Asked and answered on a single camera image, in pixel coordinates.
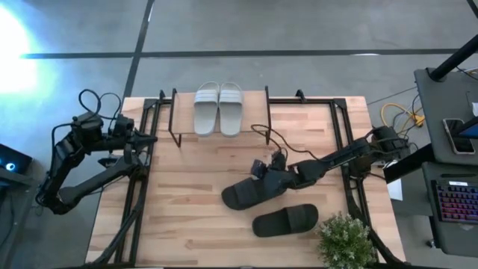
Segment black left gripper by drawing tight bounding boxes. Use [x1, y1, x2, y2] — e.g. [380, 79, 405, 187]
[119, 128, 159, 166]

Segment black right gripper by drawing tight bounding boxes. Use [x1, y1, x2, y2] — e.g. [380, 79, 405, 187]
[251, 159, 298, 197]

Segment black rubber slide sandal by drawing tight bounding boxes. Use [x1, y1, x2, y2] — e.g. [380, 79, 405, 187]
[251, 202, 320, 238]
[221, 174, 297, 211]

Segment grey rubber slide sandal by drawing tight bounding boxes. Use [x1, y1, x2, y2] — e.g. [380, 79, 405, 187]
[218, 81, 244, 137]
[193, 81, 220, 137]

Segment wooden shelf black metal legs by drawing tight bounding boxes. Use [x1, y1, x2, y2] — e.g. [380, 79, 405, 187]
[167, 85, 273, 149]

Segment potted green plant black pot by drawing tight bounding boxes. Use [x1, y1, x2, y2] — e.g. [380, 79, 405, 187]
[316, 211, 378, 269]

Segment white paper sheet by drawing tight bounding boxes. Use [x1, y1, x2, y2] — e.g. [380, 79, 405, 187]
[386, 178, 404, 202]

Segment black box with blue light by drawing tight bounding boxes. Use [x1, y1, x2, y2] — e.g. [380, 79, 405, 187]
[0, 143, 33, 176]

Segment grey side desk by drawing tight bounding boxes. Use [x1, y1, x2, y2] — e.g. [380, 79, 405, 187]
[413, 67, 478, 166]

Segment backlit black keyboard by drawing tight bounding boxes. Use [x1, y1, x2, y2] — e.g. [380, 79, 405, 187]
[434, 180, 478, 224]

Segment smartphone in pale case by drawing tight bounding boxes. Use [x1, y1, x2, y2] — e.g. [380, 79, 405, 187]
[442, 117, 477, 155]

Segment black round pole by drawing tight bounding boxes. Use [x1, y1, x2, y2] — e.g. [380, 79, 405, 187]
[428, 34, 478, 82]

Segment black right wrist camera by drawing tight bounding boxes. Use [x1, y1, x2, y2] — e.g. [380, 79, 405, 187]
[271, 150, 288, 170]

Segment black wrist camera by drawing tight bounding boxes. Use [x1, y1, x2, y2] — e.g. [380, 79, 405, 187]
[271, 150, 288, 170]
[113, 114, 135, 137]

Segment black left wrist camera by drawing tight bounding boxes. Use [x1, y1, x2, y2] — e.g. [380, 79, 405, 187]
[113, 114, 135, 137]

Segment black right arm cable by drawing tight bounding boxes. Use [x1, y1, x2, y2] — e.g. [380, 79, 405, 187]
[250, 123, 319, 161]

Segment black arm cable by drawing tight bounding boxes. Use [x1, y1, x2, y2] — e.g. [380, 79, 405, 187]
[77, 88, 123, 123]
[250, 123, 319, 161]

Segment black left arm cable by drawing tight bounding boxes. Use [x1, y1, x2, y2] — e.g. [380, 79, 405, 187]
[77, 88, 123, 123]

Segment black metal table frame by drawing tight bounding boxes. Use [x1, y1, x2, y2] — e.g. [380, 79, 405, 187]
[85, 88, 408, 268]

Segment yellow cable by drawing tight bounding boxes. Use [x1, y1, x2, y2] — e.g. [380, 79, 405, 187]
[379, 102, 426, 135]

